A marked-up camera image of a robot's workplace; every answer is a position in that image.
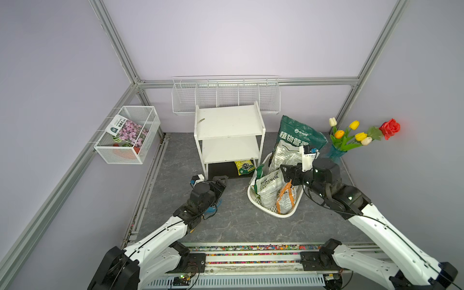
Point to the white wire wall rack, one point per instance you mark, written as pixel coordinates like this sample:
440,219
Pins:
189,94

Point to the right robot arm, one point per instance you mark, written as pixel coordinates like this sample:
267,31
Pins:
409,269

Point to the black rose soil bag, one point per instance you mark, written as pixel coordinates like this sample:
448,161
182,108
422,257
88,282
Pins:
269,187

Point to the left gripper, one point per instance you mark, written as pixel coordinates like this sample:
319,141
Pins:
218,190

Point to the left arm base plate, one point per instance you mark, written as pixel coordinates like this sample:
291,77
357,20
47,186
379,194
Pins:
192,263

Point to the green yellow packet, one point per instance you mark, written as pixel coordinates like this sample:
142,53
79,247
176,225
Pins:
245,167

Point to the white three-tier shelf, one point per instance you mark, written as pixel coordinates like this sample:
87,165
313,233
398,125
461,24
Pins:
229,134

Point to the orange packet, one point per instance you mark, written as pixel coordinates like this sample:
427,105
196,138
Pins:
286,199

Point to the blue yellow garden fork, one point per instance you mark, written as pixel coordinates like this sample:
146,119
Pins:
210,212

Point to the tall green soil bag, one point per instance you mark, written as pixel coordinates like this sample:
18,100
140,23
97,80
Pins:
298,134

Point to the white wire cube basket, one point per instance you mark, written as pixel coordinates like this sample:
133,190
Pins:
116,153

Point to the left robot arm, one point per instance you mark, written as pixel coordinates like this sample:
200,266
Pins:
139,264

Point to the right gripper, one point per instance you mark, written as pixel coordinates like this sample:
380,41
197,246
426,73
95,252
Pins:
292,168

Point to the red artificial rose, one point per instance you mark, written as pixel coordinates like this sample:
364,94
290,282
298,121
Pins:
390,128

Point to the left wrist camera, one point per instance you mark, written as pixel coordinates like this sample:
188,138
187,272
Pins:
197,179

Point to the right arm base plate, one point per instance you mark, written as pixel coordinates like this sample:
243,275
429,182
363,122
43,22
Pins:
319,261

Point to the tulip bouquet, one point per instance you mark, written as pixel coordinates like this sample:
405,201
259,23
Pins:
347,140

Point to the white fertilizer bag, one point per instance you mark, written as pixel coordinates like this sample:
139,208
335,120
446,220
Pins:
285,154

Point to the white green small bag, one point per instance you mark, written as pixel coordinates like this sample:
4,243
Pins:
260,172

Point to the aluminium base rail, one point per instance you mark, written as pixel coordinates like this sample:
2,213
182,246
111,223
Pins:
257,265

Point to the purple flower seed packet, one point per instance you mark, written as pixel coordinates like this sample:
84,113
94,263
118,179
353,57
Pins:
127,132

